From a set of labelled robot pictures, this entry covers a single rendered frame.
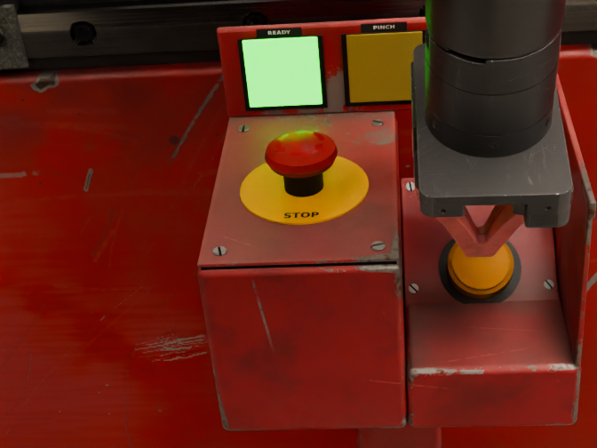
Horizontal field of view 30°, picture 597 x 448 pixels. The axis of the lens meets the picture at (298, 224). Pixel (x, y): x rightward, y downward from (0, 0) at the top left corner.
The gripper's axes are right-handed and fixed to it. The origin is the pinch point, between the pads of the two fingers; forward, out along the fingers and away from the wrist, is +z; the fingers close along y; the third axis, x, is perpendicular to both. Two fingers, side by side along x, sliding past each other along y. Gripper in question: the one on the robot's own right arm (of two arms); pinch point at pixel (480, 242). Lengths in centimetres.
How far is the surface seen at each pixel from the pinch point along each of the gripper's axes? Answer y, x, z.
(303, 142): 5.5, 9.2, -2.2
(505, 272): 2.8, -1.8, 6.0
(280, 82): 13.4, 11.1, 0.4
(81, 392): 15, 32, 36
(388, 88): 13.3, 4.5, 1.1
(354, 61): 13.7, 6.6, -0.7
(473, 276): 2.6, -0.1, 6.1
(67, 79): 22.1, 27.5, 7.1
